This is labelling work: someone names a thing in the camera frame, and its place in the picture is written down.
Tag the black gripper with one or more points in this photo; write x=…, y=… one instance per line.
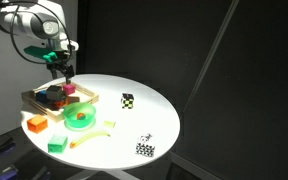
x=61, y=62

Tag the grey block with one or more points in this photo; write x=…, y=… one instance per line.
x=55, y=92

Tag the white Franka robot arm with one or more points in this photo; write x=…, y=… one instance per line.
x=55, y=10

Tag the pink cube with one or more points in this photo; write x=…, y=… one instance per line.
x=69, y=89

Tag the blue cube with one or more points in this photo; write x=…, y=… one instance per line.
x=40, y=96

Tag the wooden crate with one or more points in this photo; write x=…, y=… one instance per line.
x=87, y=96

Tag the orange block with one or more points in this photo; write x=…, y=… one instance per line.
x=37, y=124

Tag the small yellow-green cube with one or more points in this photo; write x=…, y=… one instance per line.
x=109, y=124

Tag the green block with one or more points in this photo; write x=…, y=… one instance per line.
x=57, y=144

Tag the black checkered cube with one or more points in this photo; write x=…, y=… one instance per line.
x=127, y=101

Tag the patterned number cube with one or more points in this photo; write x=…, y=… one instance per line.
x=145, y=147

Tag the green translucent bowl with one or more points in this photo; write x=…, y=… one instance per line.
x=71, y=117

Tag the small orange object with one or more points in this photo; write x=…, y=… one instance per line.
x=81, y=116

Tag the yellow toy banana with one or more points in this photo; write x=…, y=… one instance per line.
x=90, y=136

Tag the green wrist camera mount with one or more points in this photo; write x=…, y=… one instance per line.
x=37, y=51

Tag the white table pedestal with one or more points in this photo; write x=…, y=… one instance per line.
x=117, y=175

